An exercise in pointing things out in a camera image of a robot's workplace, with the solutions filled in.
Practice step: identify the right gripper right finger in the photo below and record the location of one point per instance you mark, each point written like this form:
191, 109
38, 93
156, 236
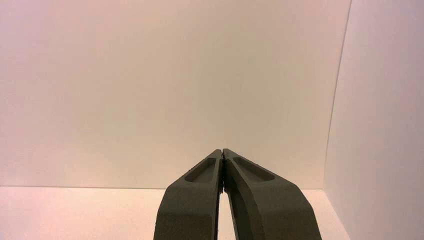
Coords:
271, 208

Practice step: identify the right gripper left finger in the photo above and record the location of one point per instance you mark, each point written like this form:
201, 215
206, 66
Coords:
190, 205

